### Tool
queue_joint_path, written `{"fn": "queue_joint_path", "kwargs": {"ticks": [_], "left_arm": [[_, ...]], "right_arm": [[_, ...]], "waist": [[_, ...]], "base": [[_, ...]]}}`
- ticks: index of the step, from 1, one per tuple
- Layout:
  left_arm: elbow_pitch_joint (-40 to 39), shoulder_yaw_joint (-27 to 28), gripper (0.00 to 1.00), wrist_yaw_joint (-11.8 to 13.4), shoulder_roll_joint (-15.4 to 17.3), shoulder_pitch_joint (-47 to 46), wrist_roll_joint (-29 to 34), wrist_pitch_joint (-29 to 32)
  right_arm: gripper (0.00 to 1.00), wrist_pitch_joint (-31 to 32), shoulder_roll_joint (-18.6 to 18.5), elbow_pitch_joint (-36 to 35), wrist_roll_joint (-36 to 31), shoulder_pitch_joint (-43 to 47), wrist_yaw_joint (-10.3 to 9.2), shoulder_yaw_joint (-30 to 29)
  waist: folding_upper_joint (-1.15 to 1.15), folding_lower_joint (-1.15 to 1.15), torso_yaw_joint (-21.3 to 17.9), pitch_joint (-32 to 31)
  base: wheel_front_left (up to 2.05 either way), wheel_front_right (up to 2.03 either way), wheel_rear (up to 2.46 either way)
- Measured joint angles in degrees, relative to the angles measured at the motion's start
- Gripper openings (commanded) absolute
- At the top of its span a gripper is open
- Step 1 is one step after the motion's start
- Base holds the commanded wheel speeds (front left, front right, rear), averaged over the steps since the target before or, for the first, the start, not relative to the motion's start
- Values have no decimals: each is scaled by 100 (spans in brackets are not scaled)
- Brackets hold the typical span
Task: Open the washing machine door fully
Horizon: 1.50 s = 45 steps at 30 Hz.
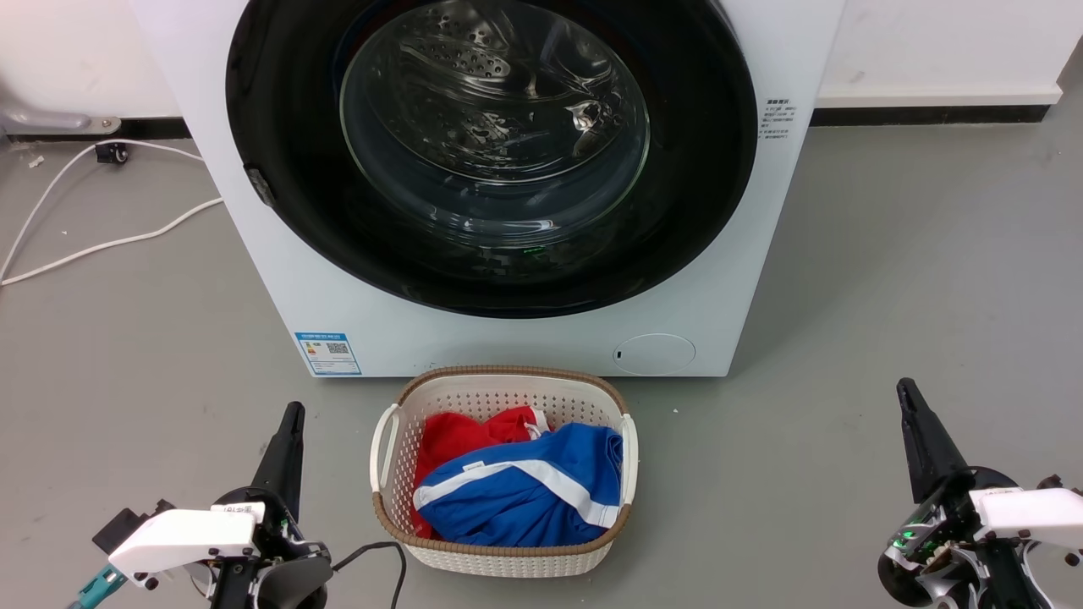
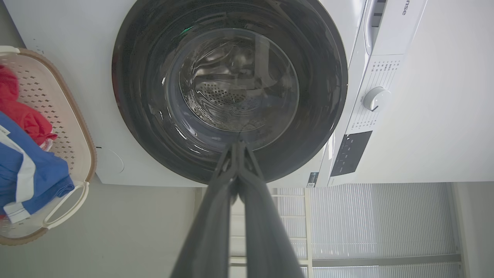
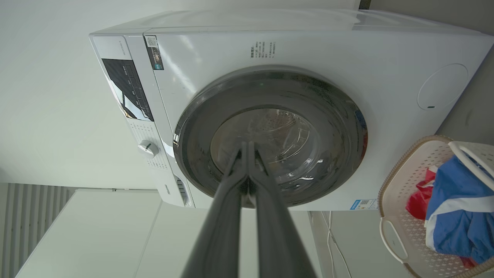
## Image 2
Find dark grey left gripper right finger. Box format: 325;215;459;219
237;141;306;278

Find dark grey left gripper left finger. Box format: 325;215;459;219
170;142;240;278

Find black round glass washer door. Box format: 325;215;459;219
112;0;349;185

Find white front-load washing machine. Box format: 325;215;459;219
3;0;428;188

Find black washer display panel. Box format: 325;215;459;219
330;131;373;177

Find round white filter cover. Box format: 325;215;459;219
96;148;125;174

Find white window blinds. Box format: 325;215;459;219
230;182;464;278

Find steel perforated washer drum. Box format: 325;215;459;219
178;36;300;132

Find white round control knob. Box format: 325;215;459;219
363;86;391;112

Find blue garment with white stripe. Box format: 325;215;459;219
0;112;75;224

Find cream perforated laundry basket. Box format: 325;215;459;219
0;46;97;246

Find red garment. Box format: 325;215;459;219
0;65;58;151

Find white detergent drawer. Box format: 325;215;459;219
364;0;427;57

